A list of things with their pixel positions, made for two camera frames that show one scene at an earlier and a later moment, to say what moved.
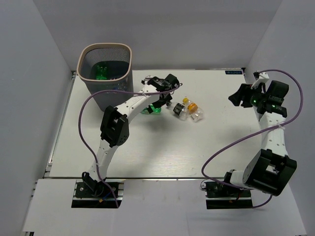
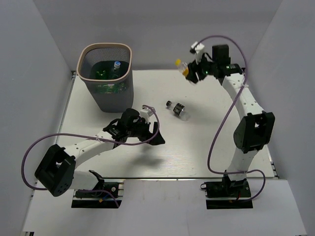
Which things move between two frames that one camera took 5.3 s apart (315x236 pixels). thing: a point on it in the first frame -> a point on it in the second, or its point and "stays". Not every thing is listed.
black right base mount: [220, 196] stays
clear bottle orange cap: [197, 114] -> [182, 67]
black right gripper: [243, 94] -> [194, 68]
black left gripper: [159, 104] -> [147, 133]
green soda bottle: [157, 110] -> [111, 88]
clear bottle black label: [178, 109] stays
